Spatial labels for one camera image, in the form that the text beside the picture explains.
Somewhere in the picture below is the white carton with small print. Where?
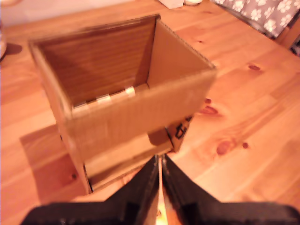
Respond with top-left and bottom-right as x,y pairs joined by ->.
158,0 -> 185,9

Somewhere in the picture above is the grey paw print bag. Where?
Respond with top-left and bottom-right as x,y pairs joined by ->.
210,0 -> 300,39

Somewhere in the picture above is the cardboard dice tower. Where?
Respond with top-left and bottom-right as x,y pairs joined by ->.
28,13 -> 218,195

